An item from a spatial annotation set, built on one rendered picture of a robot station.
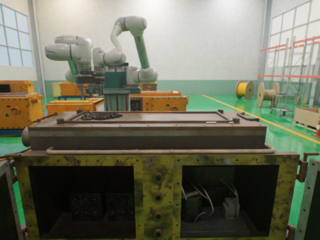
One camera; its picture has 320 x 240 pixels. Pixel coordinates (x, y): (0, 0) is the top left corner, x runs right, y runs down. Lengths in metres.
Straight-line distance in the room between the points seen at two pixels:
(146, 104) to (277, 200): 2.84
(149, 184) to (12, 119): 3.70
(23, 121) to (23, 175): 3.17
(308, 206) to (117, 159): 1.01
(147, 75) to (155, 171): 1.49
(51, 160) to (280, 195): 1.23
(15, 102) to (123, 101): 2.27
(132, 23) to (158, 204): 1.62
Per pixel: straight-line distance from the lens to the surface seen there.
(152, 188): 1.11
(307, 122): 7.65
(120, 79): 2.63
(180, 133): 1.07
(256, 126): 1.18
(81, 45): 1.49
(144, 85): 9.50
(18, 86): 11.52
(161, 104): 3.68
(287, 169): 1.26
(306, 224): 1.39
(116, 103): 2.75
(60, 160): 1.15
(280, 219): 1.41
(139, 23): 2.10
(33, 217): 1.40
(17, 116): 4.44
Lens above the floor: 1.63
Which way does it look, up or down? 13 degrees down
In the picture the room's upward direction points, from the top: straight up
